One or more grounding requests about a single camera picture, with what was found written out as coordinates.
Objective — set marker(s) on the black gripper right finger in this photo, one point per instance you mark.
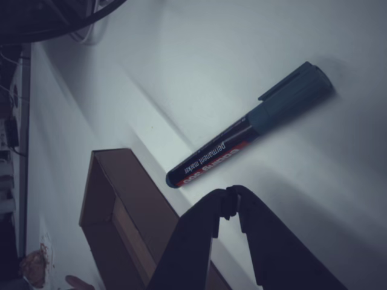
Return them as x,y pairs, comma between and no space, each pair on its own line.
278,256

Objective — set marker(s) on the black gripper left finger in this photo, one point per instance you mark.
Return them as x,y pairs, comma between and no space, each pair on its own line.
187,250

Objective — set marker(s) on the green permanent marker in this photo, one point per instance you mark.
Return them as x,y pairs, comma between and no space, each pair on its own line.
242,130

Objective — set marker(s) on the person's right hand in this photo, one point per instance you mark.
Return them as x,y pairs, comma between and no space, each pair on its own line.
78,283

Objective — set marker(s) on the open cardboard box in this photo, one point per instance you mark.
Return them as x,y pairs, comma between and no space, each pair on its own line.
127,217

